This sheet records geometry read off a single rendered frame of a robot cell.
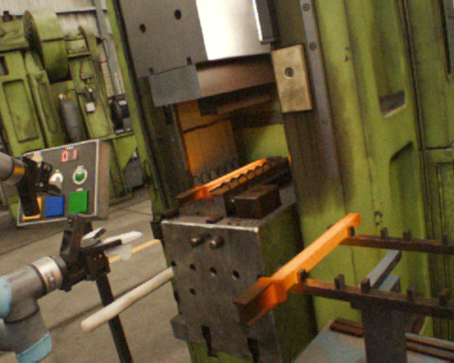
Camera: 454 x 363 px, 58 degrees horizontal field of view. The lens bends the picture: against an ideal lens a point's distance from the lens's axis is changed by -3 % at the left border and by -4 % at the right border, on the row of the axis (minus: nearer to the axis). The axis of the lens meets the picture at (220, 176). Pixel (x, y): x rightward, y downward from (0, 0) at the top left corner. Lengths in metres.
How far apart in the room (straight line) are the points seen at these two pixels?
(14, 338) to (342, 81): 0.95
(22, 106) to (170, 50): 4.86
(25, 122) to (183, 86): 4.87
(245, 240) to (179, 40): 0.58
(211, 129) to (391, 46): 0.69
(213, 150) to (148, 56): 0.47
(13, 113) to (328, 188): 5.17
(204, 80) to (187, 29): 0.15
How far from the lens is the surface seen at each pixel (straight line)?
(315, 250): 0.84
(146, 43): 1.33
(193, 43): 1.20
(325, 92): 1.15
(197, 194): 1.26
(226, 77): 1.29
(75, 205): 1.53
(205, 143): 1.58
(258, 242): 1.14
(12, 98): 6.02
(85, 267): 1.02
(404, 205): 1.55
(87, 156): 1.56
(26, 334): 0.96
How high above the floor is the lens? 1.29
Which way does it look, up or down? 12 degrees down
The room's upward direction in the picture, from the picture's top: 12 degrees counter-clockwise
